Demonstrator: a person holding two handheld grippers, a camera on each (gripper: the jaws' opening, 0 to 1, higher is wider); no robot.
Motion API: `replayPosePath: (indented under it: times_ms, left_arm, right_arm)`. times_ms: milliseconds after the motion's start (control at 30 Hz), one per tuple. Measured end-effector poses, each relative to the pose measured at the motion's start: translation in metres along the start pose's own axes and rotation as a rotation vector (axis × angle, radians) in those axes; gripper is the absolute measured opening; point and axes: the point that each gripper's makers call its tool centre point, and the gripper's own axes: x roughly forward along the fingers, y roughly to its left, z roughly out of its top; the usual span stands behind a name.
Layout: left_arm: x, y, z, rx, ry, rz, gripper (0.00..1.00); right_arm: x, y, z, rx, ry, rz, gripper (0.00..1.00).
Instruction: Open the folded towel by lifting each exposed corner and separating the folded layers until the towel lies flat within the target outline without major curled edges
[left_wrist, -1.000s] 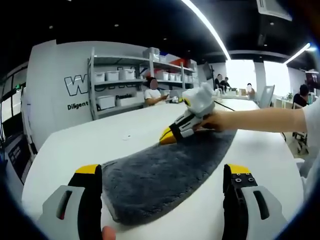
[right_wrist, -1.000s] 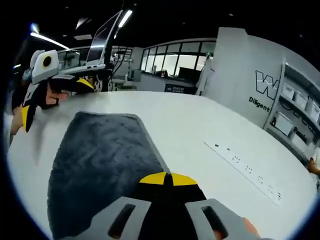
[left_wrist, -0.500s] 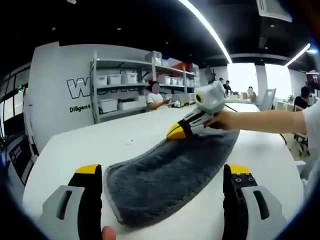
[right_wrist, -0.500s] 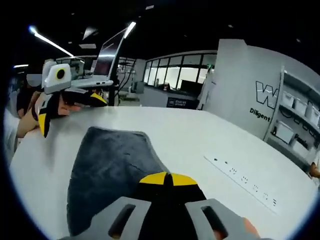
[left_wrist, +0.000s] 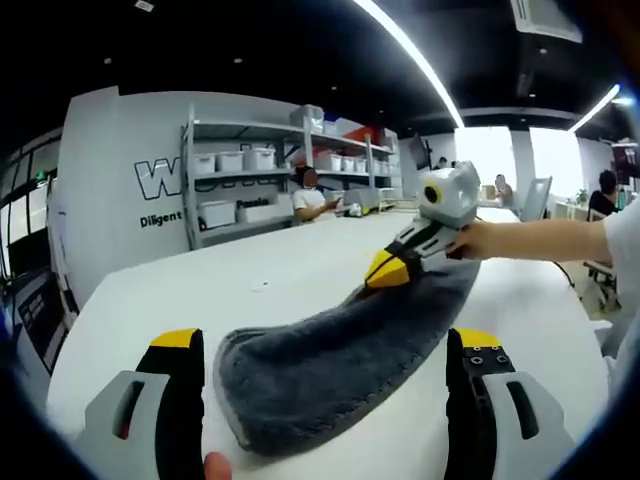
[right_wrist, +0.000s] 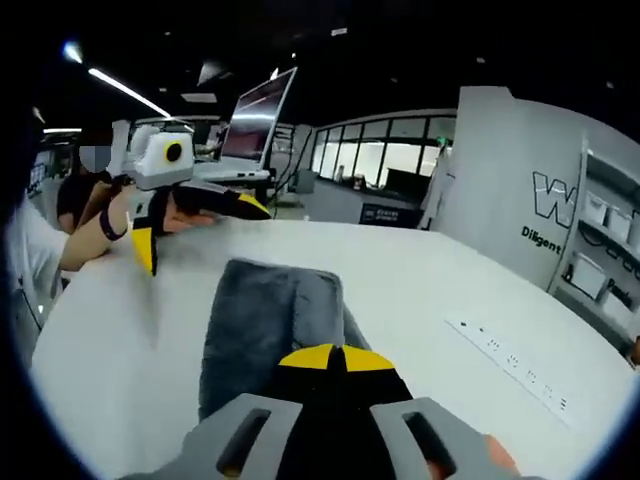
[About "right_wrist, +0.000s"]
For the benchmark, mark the grey metal shelving unit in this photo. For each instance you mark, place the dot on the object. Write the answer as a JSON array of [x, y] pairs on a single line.
[[582, 200]]

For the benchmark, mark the grey fluffy towel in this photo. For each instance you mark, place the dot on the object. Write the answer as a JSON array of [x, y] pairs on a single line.
[[250, 320]]

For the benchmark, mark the row of white storage bins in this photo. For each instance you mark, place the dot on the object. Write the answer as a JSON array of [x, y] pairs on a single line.
[[587, 272]]

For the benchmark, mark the dark wristband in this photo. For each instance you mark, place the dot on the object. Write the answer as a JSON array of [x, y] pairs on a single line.
[[112, 225]]

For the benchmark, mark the black computer monitor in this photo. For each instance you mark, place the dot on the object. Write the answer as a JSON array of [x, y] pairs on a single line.
[[405, 180]]

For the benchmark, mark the person's left hand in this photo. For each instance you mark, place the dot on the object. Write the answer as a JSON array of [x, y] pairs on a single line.
[[126, 207]]

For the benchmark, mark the person's right hand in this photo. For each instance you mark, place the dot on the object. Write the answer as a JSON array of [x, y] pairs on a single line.
[[500, 452]]

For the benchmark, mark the white power strip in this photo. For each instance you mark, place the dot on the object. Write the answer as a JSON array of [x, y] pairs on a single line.
[[510, 367]]

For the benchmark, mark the grey low counter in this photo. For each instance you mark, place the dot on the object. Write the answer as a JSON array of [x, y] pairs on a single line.
[[340, 200]]

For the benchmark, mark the laptop on stand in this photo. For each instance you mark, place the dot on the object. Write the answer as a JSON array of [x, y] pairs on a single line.
[[255, 120]]

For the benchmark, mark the ceiling light strip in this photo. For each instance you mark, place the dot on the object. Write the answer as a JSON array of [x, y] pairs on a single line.
[[127, 92]]

